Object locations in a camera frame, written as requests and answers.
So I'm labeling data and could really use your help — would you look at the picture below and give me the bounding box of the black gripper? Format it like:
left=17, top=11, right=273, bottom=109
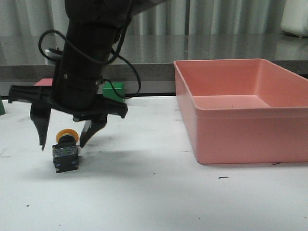
left=8, top=74, right=128, bottom=150

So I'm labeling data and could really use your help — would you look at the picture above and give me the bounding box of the yellow mushroom push button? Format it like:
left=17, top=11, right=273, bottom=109
left=52, top=128, right=79, bottom=173

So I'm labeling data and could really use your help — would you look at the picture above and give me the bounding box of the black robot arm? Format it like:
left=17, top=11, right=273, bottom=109
left=8, top=0, right=159, bottom=147

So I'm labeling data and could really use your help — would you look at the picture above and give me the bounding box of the pink cube block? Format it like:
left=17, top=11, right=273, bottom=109
left=34, top=78, right=53, bottom=87

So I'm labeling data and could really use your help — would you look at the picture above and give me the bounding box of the green cube block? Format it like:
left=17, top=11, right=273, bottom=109
left=102, top=82, right=125, bottom=103

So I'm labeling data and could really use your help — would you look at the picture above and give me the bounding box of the dark green block at edge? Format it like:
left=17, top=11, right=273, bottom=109
left=0, top=96, right=6, bottom=116

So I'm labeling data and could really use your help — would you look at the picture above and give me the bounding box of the pink plastic bin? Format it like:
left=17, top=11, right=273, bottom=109
left=174, top=59, right=308, bottom=164

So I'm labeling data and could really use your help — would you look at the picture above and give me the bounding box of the white appliance on counter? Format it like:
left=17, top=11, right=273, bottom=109
left=281, top=0, right=308, bottom=37

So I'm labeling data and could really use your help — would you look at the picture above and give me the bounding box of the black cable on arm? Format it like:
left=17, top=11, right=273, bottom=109
left=38, top=0, right=141, bottom=99

